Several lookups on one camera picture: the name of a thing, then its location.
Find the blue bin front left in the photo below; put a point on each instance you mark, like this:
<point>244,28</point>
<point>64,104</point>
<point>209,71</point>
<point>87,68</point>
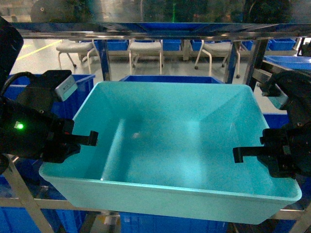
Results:
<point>17,220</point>

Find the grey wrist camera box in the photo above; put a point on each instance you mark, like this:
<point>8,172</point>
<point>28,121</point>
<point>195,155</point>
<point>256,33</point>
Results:
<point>66,88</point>

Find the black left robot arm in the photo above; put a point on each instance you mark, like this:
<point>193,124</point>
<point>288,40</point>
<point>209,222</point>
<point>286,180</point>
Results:
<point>40,93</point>

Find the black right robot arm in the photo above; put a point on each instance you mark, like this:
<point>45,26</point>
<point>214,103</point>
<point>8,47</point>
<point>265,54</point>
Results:
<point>296,85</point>

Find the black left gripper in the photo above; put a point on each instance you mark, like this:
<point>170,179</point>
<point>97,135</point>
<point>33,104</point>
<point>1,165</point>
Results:
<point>27,133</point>

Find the white chair left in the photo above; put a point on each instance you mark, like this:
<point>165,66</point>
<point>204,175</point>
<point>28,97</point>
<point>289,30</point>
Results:
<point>81,48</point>

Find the blue bin bottom centre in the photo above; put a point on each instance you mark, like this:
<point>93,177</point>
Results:
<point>142,223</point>

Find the blue bin behind teal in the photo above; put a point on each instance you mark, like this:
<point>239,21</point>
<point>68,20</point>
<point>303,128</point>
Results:
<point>171,79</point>

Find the white chair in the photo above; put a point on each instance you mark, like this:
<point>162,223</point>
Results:
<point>211,49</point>
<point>145,48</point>
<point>81,48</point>

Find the teal plastic bin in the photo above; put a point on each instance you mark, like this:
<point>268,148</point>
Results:
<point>166,149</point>

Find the white chair centre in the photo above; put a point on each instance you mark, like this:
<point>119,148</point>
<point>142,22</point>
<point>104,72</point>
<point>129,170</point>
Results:
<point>145,48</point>

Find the white chair right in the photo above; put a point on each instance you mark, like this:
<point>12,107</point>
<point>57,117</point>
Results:
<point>211,49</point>

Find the blue bin left shelf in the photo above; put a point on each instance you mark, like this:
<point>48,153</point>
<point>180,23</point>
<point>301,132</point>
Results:
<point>69,107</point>

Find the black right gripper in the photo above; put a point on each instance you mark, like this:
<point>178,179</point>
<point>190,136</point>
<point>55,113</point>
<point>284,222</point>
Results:
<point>286,152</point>

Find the blue bin far right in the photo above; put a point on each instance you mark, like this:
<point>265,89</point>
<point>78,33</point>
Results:
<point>292,62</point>

